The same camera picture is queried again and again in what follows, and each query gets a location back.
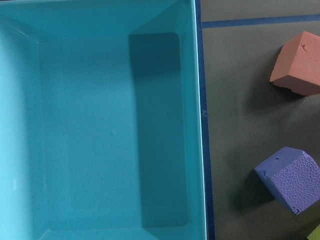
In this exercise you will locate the teal plastic bin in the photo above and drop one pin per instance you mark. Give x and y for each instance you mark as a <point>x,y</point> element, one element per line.
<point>101,121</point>

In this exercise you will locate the purple foam block left side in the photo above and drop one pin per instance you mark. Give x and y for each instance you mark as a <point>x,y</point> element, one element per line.
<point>292,177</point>

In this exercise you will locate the orange foam block left side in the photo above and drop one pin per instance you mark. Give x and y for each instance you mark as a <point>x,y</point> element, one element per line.
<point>297,67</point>

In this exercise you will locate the yellow foam block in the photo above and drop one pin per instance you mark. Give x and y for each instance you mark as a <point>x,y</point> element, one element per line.
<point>315,234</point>

